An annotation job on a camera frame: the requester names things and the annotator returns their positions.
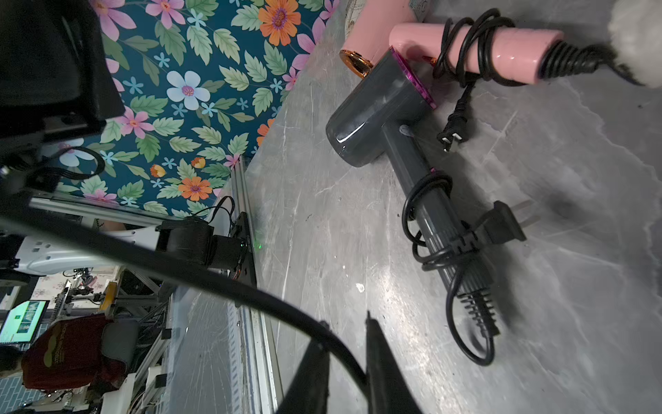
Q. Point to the aluminium front rail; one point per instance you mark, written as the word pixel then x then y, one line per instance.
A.
pixel 255 381

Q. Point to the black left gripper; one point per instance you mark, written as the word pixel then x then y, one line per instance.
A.
pixel 55 84

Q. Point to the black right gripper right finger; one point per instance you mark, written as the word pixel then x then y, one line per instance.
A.
pixel 387 388

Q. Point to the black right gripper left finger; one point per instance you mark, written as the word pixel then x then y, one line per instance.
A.
pixel 309 390

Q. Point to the dark grey round hair dryer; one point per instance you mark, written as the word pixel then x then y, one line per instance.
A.
pixel 377 119

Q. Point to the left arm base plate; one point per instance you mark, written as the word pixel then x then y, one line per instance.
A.
pixel 245 271

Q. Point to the white teddy bear blue shirt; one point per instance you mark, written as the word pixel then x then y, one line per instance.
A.
pixel 635 31

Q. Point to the pink hair dryer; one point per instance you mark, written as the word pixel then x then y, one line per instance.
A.
pixel 491 46

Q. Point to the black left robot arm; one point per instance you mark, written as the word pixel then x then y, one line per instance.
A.
pixel 120 118

